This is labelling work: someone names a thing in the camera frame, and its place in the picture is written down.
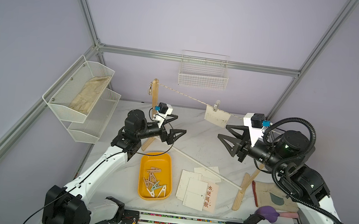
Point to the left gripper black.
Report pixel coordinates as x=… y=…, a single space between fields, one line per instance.
x=168 y=138

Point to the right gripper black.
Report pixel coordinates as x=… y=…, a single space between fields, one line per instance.
x=242 y=147

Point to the pink clothespin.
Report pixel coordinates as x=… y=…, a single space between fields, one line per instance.
x=154 y=170
x=152 y=178

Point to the pink chinese text postcard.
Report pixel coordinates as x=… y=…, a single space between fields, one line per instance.
x=211 y=197

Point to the green clothespin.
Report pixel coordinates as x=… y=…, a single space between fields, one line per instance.
x=156 y=186

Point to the white clothespin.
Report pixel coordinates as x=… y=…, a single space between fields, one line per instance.
x=162 y=192
x=149 y=188

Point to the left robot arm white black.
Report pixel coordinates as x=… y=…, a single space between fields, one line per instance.
x=81 y=190

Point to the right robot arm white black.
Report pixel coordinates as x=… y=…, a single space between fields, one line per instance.
x=284 y=148

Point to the yellow plastic tray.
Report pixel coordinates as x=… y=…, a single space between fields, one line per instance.
x=164 y=162

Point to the folded towels stack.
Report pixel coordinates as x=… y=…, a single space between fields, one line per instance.
x=272 y=203

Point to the beige cloth in shelf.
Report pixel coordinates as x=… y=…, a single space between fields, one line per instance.
x=88 y=96

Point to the white mesh two-tier shelf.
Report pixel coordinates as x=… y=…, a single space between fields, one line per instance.
x=82 y=128

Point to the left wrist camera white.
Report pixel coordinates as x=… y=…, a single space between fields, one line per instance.
x=161 y=112

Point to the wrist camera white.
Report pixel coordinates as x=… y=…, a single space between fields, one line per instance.
x=257 y=124
x=161 y=112

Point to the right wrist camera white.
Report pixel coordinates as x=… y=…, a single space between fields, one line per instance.
x=257 y=124

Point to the wooden drying rack frame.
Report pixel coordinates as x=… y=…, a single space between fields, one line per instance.
x=200 y=147

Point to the white wire wall basket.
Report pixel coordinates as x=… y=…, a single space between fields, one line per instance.
x=203 y=70

